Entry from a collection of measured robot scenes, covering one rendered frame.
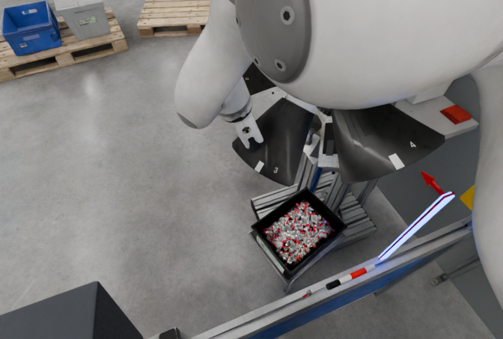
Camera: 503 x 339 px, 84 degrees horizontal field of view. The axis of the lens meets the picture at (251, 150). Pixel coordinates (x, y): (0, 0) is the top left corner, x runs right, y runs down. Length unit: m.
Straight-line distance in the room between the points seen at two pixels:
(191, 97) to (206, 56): 0.07
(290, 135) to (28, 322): 0.65
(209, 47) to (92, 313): 0.37
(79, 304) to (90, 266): 1.47
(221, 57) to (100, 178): 1.87
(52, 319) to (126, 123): 2.14
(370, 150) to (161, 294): 1.37
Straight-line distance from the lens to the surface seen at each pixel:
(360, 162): 0.64
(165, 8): 3.81
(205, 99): 0.45
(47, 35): 3.43
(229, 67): 0.43
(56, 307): 0.46
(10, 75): 3.52
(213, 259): 1.72
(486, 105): 0.23
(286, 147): 0.82
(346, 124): 0.67
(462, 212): 1.64
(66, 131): 2.67
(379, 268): 0.86
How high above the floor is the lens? 1.62
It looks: 51 degrees down
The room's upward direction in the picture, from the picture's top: straight up
